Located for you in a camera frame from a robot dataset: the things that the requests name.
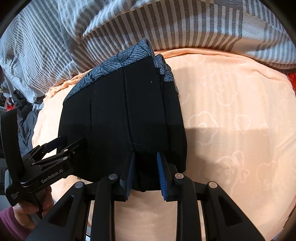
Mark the black pants grey waistband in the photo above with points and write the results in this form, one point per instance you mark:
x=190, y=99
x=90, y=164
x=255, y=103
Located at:
x=127, y=105

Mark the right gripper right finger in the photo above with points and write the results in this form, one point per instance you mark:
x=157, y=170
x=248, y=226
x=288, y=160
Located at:
x=203, y=210

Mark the person's left hand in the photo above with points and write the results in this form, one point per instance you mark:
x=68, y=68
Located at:
x=23, y=209

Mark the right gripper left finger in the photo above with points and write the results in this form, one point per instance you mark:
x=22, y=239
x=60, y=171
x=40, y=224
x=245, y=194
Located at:
x=68, y=219

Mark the peach bed sheet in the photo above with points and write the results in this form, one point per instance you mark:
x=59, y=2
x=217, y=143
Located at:
x=239, y=117

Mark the maroon left sleeve forearm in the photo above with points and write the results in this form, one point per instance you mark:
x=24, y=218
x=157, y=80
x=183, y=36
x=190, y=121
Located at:
x=10, y=228

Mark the red embroidered cloth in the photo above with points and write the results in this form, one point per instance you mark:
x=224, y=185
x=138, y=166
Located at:
x=292, y=78

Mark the grey striped duvet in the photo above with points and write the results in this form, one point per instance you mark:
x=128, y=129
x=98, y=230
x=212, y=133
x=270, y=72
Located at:
x=49, y=42

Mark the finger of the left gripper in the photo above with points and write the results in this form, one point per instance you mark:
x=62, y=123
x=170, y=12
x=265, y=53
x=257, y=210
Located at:
x=37, y=154
x=57, y=150

